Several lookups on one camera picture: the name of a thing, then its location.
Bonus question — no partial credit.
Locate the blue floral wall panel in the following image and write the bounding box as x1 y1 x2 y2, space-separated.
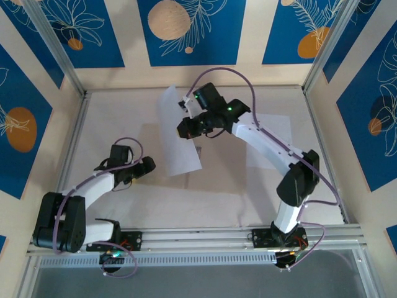
336 29 397 192
137 0 248 67
261 0 353 65
40 0 126 69
0 43 54 200

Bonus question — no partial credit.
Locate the aluminium right corner post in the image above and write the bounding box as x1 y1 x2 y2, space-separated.
302 0 368 96

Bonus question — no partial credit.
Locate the aluminium left side rail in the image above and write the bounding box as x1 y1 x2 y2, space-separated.
45 91 91 231

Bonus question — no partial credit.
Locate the grey slotted cable duct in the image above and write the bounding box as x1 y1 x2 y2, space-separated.
38 250 277 268

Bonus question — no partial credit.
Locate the aluminium left corner post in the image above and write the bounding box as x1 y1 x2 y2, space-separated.
22 0 87 97

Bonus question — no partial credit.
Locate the aluminium front frame rail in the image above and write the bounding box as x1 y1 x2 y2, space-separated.
26 223 364 257

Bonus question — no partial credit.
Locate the black base electronics board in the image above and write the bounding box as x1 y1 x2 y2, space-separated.
274 250 303 271
98 250 125 274

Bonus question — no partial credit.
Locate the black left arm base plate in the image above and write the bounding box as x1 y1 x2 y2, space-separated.
86 230 144 253

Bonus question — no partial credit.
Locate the black left base electronics board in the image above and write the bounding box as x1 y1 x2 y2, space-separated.
98 250 125 274

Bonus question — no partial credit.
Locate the aluminium corner post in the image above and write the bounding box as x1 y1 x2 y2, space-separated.
302 0 368 96
22 0 87 97

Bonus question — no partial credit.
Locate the white paper sheet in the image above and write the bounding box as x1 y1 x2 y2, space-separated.
246 112 293 171
156 84 203 178

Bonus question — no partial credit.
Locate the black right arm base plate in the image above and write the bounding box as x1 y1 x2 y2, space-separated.
251 227 308 250

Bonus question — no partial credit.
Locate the black right base electronics board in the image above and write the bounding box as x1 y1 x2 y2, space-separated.
274 250 303 271

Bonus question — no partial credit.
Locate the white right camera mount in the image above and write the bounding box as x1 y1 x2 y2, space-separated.
178 94 200 118

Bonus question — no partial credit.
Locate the brown cardboard folder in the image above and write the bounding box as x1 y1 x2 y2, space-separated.
136 123 252 191

